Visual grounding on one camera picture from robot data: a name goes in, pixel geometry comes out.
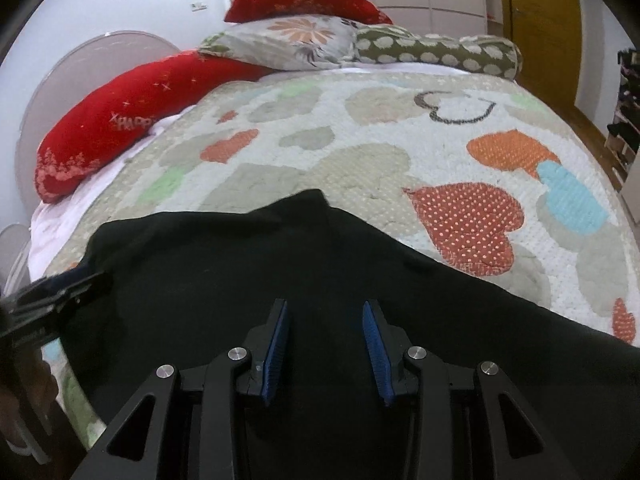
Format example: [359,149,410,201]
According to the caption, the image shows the white bed sheet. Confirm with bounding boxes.
[27,110,201,282]

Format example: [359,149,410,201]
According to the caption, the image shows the long red pillow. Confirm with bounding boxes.
[35,50,268,205]

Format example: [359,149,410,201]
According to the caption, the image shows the floral grey pillow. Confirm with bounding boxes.
[197,15,372,71]

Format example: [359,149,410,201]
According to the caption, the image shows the black pants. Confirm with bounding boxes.
[62,188,640,480]

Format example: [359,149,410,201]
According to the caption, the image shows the grey rounded headboard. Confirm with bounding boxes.
[0,31,182,291]

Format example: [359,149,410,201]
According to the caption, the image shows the heart patterned quilt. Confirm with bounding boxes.
[42,67,635,453]

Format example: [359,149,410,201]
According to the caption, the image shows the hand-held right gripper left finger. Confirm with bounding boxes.
[70,298,291,480]

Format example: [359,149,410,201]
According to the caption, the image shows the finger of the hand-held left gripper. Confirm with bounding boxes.
[35,272,114,322]
[20,269,98,299]

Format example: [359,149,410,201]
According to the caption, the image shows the yellow wooden door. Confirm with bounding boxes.
[495,0,584,112]

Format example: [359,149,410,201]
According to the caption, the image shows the shoe rack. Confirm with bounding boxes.
[602,47,640,192]

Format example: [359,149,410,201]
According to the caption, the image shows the green spotted bolster pillow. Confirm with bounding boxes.
[350,24,524,81]

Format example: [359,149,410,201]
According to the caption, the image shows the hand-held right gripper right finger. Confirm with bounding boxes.
[362,300,581,480]

